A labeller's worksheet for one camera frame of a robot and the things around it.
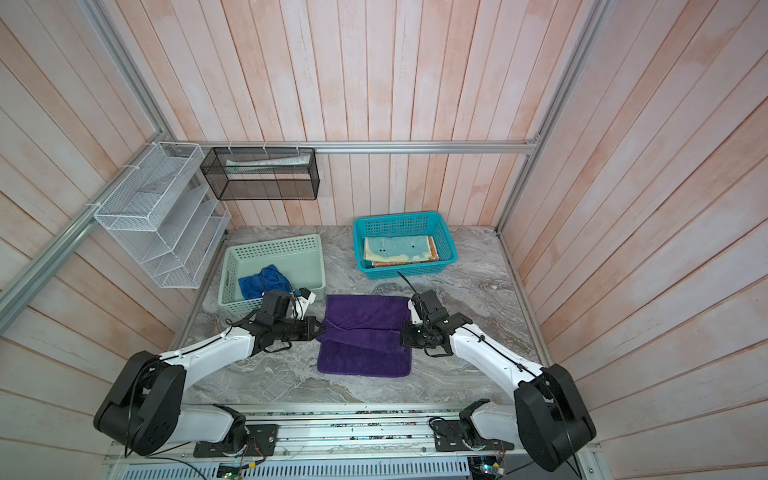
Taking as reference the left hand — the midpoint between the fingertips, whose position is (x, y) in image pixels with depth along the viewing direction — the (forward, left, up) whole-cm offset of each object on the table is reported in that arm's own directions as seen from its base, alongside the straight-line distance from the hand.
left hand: (325, 333), depth 86 cm
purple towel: (-1, -11, 0) cm, 11 cm away
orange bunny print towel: (+31, -36, -2) cm, 48 cm away
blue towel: (+21, +22, -2) cm, 31 cm away
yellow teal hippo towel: (+36, -23, -2) cm, 42 cm away
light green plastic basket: (+32, +14, -4) cm, 35 cm away
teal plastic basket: (+46, -34, +1) cm, 57 cm away
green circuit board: (-32, -43, -5) cm, 54 cm away
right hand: (-1, -23, 0) cm, 23 cm away
